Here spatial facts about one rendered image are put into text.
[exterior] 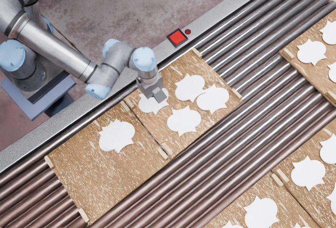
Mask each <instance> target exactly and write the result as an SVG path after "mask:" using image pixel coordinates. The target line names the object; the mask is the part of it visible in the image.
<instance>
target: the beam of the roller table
mask: <svg viewBox="0 0 336 228"><path fill-rule="evenodd" d="M252 1H254V0H223V1H222V2H220V3H219V4H217V5H216V6H214V7H213V8H211V9H210V10H208V11H207V12H206V13H204V14H203V15H201V16H200V17H198V18H197V19H195V20H194V21H192V22H191V23H189V24H188V25H186V26H185V27H183V28H182V29H181V31H182V32H183V33H184V34H185V30H186V29H189V30H191V33H190V34H185V35H186V36H187V37H188V40H187V41H186V42H184V43H183V44H182V45H180V46H179V47H177V48H175V47H174V46H173V44H172V43H171V42H170V41H169V40H168V39H166V40H164V41H163V42H161V43H160V44H158V45H157V46H155V47H154V48H152V50H153V52H154V54H155V57H156V60H157V63H156V64H157V67H159V66H160V65H161V64H163V63H164V62H166V61H167V60H169V59H170V58H172V57H173V56H174V55H176V54H177V53H179V52H180V51H182V50H183V49H185V48H186V47H187V46H189V45H190V44H192V43H193V42H195V41H196V40H197V39H199V38H200V37H202V36H203V35H205V34H206V33H208V32H209V31H210V30H212V29H213V28H215V27H216V26H218V25H219V24H221V23H222V22H223V21H225V20H226V19H228V18H229V17H231V16H232V15H234V14H235V13H236V12H238V11H239V10H241V9H242V8H244V7H245V6H247V5H248V4H249V3H251V2H252ZM137 76H138V73H137V71H136V70H133V69H131V68H128V67H125V68H124V69H123V71H122V73H121V74H120V76H119V77H118V79H117V81H116V82H115V84H114V86H113V87H112V89H111V91H110V92H109V94H108V95H107V97H106V98H105V99H103V100H100V99H96V98H94V97H93V96H91V95H90V94H89V93H86V94H85V95H83V96H82V97H80V98H79V99H77V100H76V101H74V102H73V103H71V104H70V105H68V106H67V107H65V108H64V109H62V110H61V111H59V112H58V113H56V114H55V115H54V116H52V117H51V118H49V119H48V120H46V121H45V122H43V123H42V124H40V125H39V126H37V127H36V128H34V129H33V130H31V131H30V132H28V133H27V134H26V135H24V136H23V137H21V138H20V139H18V140H17V141H15V142H14V143H12V144H11V145H9V146H8V147H6V148H5V149H3V150H2V151H0V176H1V175H3V174H4V173H6V172H7V171H9V170H10V169H11V168H13V167H14V166H16V165H17V164H19V163H20V162H22V161H23V160H24V159H26V158H27V157H29V156H30V155H32V154H33V153H35V152H36V151H37V150H39V149H40V148H42V147H43V146H45V145H46V144H48V143H49V142H50V141H52V140H53V139H55V138H56V137H58V136H59V135H61V134H62V133H63V132H65V131H66V130H68V129H69V128H71V127H72V126H73V125H75V124H76V123H78V122H79V121H81V120H82V119H84V118H85V117H86V116H88V115H89V114H91V113H92V112H94V111H95V110H97V109H98V108H99V107H101V106H102V105H104V104H105V103H107V102H108V101H110V100H111V99H112V98H114V97H115V96H117V95H118V94H120V93H121V92H123V91H124V90H125V89H127V88H128V87H130V86H131V85H133V84H134V83H135V82H137V81H136V77H137Z"/></svg>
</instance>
